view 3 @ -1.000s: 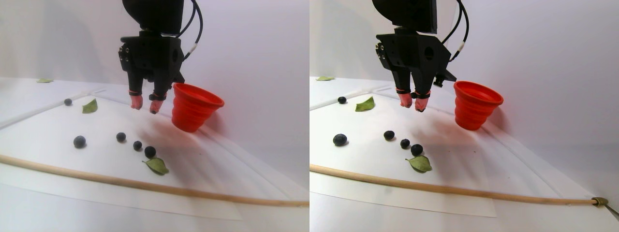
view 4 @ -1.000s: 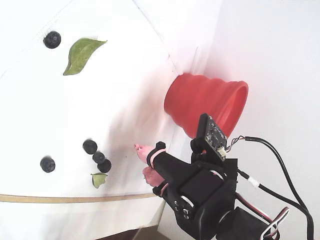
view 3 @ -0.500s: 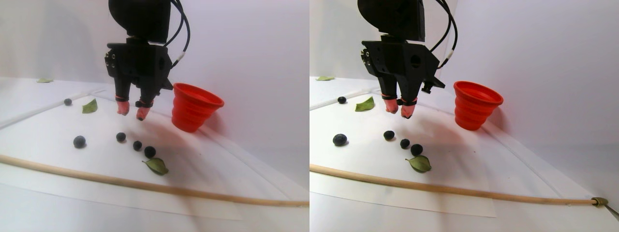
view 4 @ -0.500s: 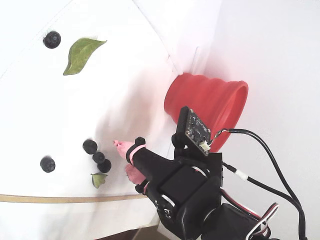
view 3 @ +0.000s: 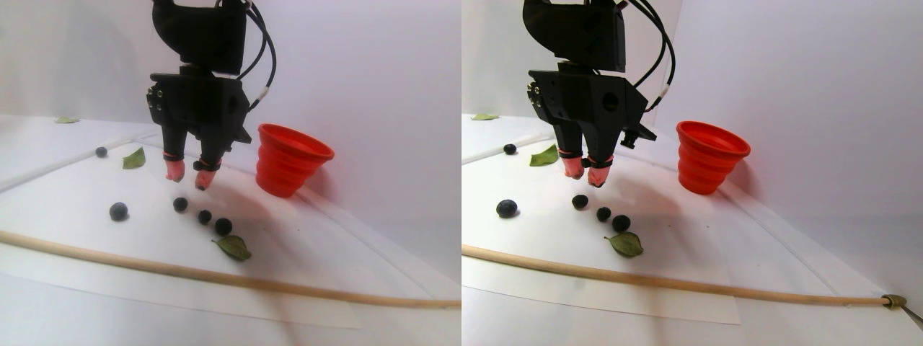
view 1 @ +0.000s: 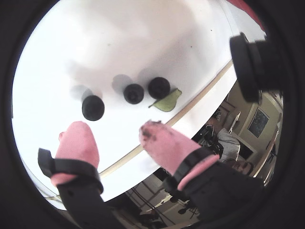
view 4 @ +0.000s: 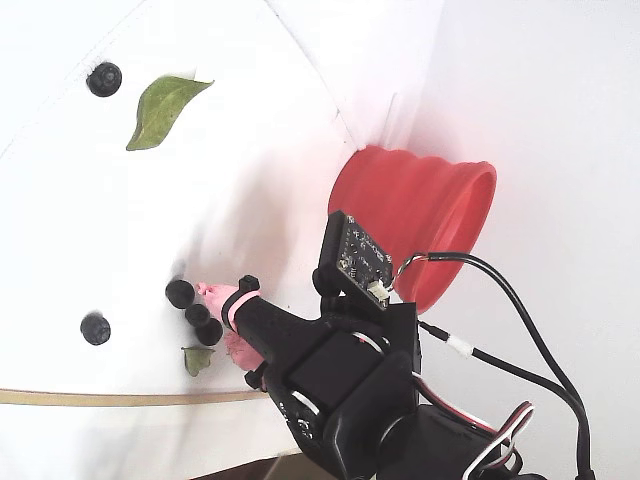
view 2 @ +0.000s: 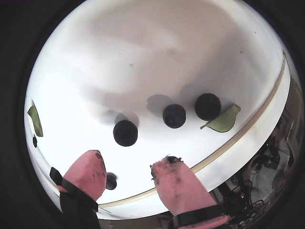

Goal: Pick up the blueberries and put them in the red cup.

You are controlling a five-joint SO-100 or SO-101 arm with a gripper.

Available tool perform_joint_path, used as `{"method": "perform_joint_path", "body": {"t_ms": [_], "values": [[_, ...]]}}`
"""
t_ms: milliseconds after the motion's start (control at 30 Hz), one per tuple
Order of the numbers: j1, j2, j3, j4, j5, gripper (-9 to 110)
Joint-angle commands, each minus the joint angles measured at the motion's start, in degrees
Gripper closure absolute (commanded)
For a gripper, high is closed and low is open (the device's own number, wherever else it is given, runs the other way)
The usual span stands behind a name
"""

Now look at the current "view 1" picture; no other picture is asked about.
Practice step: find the pink-tipped gripper finger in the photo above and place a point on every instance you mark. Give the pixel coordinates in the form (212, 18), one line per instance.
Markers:
(166, 148)
(76, 145)

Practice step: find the small dark blueberry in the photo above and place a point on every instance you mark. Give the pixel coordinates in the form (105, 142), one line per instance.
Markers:
(133, 93)
(93, 107)
(159, 87)

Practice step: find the green dried leaf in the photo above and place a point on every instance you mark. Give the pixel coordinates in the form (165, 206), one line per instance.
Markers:
(168, 102)

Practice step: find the seated person in background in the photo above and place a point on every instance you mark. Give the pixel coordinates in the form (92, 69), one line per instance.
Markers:
(241, 165)

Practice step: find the red collapsible silicone funnel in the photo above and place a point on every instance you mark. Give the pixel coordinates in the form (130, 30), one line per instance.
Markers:
(250, 9)

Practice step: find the dark wall board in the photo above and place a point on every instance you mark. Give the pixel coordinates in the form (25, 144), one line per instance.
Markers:
(258, 121)

